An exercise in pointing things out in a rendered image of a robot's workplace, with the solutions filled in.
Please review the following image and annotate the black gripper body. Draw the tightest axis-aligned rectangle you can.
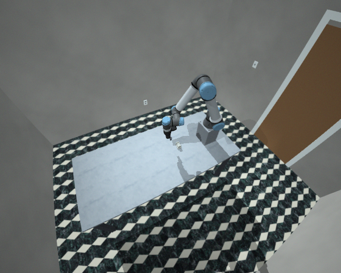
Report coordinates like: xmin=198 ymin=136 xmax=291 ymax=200
xmin=163 ymin=126 xmax=177 ymax=139

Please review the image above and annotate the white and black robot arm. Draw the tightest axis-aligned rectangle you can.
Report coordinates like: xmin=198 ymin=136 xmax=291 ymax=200
xmin=162 ymin=74 xmax=225 ymax=131

